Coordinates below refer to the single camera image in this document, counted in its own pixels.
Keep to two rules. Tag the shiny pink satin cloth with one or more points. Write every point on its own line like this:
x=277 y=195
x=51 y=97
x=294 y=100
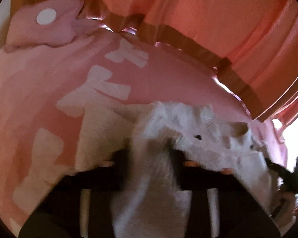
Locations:
x=99 y=17

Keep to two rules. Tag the bright window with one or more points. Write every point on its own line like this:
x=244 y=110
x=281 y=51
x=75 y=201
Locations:
x=295 y=138

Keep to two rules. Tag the pink printed blanket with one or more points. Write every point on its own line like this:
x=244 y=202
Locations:
x=164 y=79

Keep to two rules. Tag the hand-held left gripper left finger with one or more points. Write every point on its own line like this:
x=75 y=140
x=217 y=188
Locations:
x=118 y=168

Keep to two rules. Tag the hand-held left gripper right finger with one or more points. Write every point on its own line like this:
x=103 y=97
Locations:
x=177 y=168

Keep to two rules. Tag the pink pillow with white dot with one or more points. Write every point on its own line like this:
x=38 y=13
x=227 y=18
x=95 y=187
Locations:
x=27 y=32

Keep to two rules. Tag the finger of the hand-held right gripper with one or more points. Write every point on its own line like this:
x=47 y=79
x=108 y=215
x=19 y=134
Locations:
x=272 y=164

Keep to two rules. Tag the white sweater with black hearts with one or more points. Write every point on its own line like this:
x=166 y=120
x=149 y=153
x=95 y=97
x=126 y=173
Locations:
x=151 y=203

